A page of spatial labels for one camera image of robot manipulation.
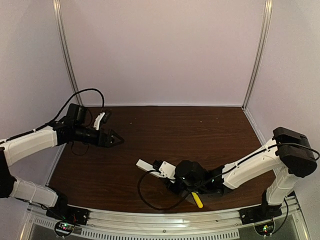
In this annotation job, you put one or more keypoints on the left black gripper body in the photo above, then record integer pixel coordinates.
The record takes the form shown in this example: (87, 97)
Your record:
(104, 139)

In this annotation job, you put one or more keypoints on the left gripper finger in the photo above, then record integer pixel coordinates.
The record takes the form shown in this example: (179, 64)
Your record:
(114, 137)
(113, 143)

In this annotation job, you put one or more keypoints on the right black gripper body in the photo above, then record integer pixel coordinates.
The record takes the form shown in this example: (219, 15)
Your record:
(173, 186)

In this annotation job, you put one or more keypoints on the yellow handled screwdriver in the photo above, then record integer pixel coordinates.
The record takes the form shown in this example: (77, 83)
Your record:
(197, 200)

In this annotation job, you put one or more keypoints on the white remote control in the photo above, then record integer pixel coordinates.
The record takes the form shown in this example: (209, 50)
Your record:
(143, 165)

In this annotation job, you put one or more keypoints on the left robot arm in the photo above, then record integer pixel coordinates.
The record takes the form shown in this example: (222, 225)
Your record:
(70, 128)

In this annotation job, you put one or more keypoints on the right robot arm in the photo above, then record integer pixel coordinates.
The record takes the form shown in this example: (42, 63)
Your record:
(287, 150)

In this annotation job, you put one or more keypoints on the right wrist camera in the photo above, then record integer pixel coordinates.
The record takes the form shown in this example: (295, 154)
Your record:
(163, 169)

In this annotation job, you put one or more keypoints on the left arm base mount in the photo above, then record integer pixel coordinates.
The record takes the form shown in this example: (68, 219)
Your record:
(71, 214)

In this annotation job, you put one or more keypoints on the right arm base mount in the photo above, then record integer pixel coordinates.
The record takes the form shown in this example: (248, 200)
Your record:
(257, 214)

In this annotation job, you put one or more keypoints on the front aluminium rail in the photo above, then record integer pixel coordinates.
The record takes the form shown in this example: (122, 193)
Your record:
(210, 225)

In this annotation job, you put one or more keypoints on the left aluminium frame post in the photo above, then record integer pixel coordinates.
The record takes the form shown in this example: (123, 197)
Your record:
(64, 45)

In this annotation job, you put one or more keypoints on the aluminium frame post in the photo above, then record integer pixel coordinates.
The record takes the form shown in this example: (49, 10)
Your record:
(264, 32)
(64, 45)

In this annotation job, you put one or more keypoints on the right aluminium frame post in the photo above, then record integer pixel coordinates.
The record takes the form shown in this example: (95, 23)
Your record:
(264, 32)

